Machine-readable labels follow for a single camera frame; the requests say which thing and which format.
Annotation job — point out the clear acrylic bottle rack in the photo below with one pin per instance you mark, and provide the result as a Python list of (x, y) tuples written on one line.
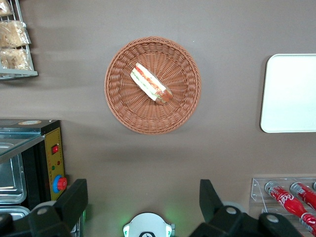
[(256, 195)]

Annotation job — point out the round brown wicker basket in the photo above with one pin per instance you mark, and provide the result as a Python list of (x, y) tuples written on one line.
[(128, 111)]

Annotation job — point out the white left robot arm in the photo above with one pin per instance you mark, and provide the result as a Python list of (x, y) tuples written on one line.
[(148, 222)]

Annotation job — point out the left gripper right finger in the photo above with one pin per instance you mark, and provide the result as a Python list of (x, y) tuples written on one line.
[(212, 200)]

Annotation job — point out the steel warmer pan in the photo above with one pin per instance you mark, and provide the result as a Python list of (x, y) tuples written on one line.
[(14, 212), (11, 180)]

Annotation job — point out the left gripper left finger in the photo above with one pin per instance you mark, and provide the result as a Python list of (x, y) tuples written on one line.
[(71, 197)]

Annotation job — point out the sandwich with lettuce and tomato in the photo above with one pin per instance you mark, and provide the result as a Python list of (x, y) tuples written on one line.
[(148, 81)]

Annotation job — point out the tray of packaged snacks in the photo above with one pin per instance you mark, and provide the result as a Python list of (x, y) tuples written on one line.
[(24, 73)]

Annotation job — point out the cream rectangular tray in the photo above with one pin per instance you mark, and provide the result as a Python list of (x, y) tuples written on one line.
[(288, 93)]

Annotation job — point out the clear bag of crackers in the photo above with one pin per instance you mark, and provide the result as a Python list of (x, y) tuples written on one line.
[(12, 33), (13, 59), (3, 7)]

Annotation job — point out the black glass food warmer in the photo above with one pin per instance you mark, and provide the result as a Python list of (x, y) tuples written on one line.
[(53, 148)]

